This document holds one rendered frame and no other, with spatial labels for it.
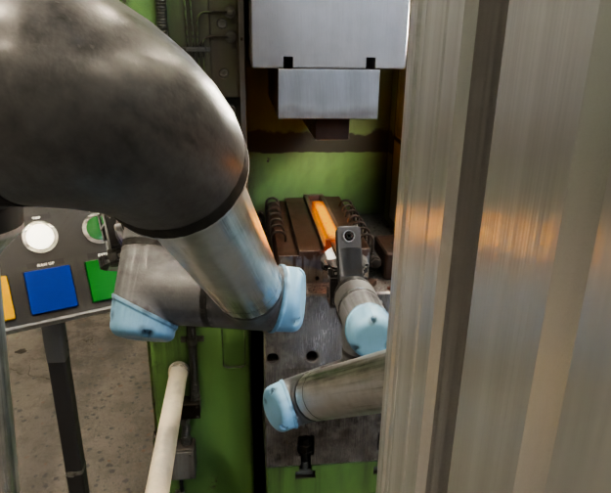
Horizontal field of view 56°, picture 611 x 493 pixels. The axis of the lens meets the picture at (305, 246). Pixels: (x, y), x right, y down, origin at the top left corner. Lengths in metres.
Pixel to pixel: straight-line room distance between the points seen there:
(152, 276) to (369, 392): 0.29
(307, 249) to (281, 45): 0.42
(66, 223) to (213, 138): 0.82
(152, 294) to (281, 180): 1.07
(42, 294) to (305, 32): 0.67
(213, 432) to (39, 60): 1.43
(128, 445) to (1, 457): 1.93
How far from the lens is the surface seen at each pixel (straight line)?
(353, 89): 1.18
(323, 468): 1.48
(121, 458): 2.28
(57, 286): 1.09
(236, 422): 1.63
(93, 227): 1.12
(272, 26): 1.16
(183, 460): 1.63
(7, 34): 0.29
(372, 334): 0.91
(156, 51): 0.30
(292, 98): 1.16
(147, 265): 0.67
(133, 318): 0.66
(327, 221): 1.37
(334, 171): 1.70
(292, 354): 1.28
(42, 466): 2.34
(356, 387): 0.74
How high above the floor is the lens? 1.44
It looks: 21 degrees down
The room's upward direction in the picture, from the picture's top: 1 degrees clockwise
